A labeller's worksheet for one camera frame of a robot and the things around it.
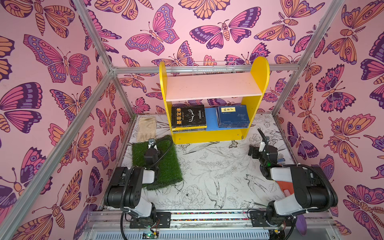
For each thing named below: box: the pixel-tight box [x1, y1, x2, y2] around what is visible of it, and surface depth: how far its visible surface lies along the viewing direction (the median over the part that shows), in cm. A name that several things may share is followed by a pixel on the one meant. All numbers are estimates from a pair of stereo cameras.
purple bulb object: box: [295, 214, 308, 236], surface depth 72 cm
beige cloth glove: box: [137, 116, 157, 143], surface depth 115 cm
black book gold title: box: [171, 104, 207, 127], surface depth 92 cm
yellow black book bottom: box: [172, 125, 208, 133], surface depth 89 cm
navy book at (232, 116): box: [216, 105, 250, 128], surface depth 96 cm
